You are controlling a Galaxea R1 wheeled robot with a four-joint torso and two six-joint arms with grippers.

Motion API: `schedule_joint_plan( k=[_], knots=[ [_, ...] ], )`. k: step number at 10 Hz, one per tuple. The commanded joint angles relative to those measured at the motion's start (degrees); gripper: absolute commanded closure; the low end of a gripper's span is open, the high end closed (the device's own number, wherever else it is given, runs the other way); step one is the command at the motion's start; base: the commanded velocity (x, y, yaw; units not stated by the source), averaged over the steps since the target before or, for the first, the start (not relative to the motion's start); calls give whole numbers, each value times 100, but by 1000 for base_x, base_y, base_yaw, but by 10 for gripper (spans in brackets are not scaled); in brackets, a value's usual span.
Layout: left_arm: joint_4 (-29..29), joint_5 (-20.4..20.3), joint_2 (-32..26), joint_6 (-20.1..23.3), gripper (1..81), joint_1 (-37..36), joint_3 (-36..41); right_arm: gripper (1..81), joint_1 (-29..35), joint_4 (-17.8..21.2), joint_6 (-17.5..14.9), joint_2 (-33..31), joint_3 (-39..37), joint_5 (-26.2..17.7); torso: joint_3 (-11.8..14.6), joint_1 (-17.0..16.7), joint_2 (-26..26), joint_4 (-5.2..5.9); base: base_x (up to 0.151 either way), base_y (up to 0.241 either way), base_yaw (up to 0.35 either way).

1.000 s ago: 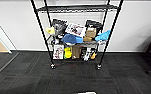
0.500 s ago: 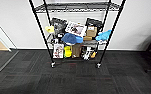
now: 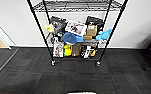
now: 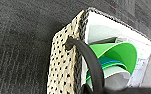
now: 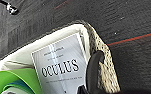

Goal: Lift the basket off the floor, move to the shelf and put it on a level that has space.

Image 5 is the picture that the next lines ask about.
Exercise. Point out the green round roll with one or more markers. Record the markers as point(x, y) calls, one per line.
point(16, 78)

